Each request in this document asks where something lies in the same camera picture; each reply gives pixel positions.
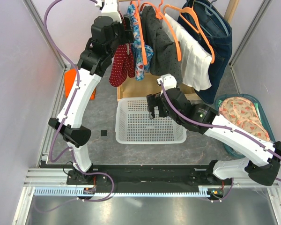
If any red polka dot skirt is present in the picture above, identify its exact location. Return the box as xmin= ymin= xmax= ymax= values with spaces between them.
xmin=109 ymin=44 xmax=135 ymax=87

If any orange hanger of floral skirt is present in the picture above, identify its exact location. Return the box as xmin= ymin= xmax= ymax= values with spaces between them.
xmin=130 ymin=0 xmax=148 ymax=65

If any blue floral skirt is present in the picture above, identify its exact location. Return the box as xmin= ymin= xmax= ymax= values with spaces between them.
xmin=127 ymin=4 xmax=154 ymax=81

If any orange hanger of grey skirt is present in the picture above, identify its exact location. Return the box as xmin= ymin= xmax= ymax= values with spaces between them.
xmin=140 ymin=1 xmax=182 ymax=61

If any grey dotted skirt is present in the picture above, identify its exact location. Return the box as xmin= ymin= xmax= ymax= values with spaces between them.
xmin=141 ymin=6 xmax=182 ymax=84

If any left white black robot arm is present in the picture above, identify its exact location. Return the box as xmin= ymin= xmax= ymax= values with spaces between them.
xmin=48 ymin=15 xmax=134 ymax=184

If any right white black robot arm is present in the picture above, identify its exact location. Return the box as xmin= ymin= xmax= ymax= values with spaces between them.
xmin=146 ymin=88 xmax=281 ymax=186

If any white pleated skirt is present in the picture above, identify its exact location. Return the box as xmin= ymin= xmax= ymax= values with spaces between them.
xmin=165 ymin=14 xmax=212 ymax=91

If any orange hanger on denim skirt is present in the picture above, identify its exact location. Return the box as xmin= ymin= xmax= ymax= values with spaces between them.
xmin=179 ymin=7 xmax=202 ymax=34

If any orange hanger of white skirt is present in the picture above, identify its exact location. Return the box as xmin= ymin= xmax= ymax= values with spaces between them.
xmin=163 ymin=4 xmax=215 ymax=64

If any dark blue denim skirt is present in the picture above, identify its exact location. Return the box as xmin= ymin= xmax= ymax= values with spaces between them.
xmin=183 ymin=0 xmax=232 ymax=105

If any blue-grey hanger of denim skirt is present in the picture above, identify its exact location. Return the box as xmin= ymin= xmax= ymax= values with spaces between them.
xmin=194 ymin=0 xmax=231 ymax=38

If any white plastic laundry basket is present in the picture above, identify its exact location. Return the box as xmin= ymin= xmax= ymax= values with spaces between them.
xmin=115 ymin=97 xmax=187 ymax=144

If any wooden clothes rack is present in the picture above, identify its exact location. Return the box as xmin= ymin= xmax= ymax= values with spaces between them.
xmin=117 ymin=0 xmax=239 ymax=101

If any small black square marker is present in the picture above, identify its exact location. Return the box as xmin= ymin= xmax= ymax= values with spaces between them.
xmin=100 ymin=130 xmax=108 ymax=136

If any orange cloth on floor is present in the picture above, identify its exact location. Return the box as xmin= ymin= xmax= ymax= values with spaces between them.
xmin=64 ymin=68 xmax=96 ymax=101

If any peach floral garment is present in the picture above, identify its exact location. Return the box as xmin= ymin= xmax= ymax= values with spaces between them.
xmin=219 ymin=97 xmax=271 ymax=142

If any teal plastic basin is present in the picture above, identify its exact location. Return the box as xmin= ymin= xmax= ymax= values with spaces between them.
xmin=214 ymin=93 xmax=277 ymax=158

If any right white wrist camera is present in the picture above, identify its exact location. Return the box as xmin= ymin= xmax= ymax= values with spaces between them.
xmin=156 ymin=74 xmax=177 ymax=90

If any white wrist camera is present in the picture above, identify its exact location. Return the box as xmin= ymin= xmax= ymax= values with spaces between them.
xmin=95 ymin=0 xmax=121 ymax=22
xmin=156 ymin=74 xmax=177 ymax=90

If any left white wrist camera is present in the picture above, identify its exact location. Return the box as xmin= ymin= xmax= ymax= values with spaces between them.
xmin=95 ymin=0 xmax=121 ymax=22

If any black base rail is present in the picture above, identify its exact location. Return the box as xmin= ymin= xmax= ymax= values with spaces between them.
xmin=39 ymin=164 xmax=234 ymax=194

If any slotted grey cable duct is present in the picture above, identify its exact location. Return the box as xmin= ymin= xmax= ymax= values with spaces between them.
xmin=34 ymin=187 xmax=213 ymax=197

